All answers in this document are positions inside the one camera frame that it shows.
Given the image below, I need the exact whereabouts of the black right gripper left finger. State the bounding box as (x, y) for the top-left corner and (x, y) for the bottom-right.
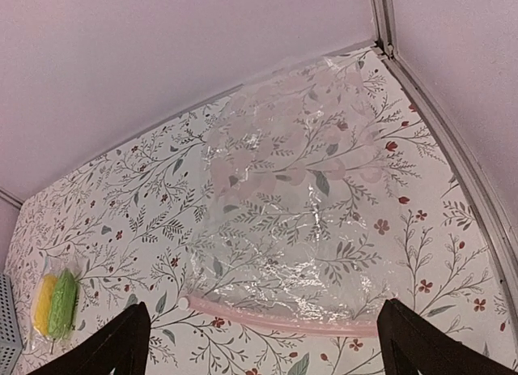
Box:
(34, 302), (151, 375)

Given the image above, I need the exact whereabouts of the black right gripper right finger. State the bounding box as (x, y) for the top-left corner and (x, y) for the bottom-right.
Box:
(377, 299), (514, 375)

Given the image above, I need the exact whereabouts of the short green bitter gourd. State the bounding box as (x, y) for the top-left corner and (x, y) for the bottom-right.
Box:
(48, 268), (77, 339)

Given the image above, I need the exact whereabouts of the clear bag blue zipper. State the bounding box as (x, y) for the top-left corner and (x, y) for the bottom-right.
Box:
(28, 253), (84, 354)

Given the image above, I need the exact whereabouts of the yellow mango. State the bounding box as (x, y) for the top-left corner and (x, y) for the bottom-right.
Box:
(32, 274), (57, 337)

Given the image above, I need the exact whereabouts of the clear bag pink zipper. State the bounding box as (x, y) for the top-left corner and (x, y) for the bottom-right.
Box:
(177, 57), (397, 337)

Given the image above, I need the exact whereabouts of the light blue plastic basket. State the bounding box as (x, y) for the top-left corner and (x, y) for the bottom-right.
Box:
(0, 274), (23, 375)

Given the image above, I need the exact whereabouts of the floral table mat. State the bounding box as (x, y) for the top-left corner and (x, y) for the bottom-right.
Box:
(6, 49), (517, 374)

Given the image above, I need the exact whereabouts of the right side aluminium rail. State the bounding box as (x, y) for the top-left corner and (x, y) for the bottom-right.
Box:
(380, 50), (518, 271)

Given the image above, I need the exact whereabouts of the right aluminium frame post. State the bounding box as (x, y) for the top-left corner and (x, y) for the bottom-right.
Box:
(371, 0), (397, 59)

